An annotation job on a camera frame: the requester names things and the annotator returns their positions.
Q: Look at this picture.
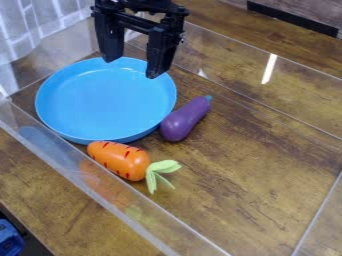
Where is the orange toy carrot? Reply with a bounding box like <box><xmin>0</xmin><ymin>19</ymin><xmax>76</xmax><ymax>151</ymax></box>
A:
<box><xmin>87</xmin><ymin>141</ymin><xmax>182</xmax><ymax>193</ymax></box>

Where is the purple toy eggplant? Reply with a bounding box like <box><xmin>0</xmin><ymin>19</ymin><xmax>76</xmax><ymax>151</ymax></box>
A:
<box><xmin>160</xmin><ymin>95</ymin><xmax>213</xmax><ymax>142</ymax></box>

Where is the blue round tray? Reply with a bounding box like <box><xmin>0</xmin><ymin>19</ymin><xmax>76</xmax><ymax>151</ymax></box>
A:
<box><xmin>35</xmin><ymin>57</ymin><xmax>178</xmax><ymax>145</ymax></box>

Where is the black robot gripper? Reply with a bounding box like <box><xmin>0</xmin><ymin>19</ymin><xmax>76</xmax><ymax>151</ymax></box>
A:
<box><xmin>91</xmin><ymin>0</ymin><xmax>190</xmax><ymax>79</ymax></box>

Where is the clear acrylic enclosure wall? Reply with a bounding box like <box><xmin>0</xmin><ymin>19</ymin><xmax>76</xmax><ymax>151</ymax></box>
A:
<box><xmin>0</xmin><ymin>22</ymin><xmax>342</xmax><ymax>256</ymax></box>

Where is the blue object at corner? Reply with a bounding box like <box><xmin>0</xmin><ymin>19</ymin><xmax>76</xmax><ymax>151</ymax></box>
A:
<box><xmin>0</xmin><ymin>219</ymin><xmax>24</xmax><ymax>256</ymax></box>

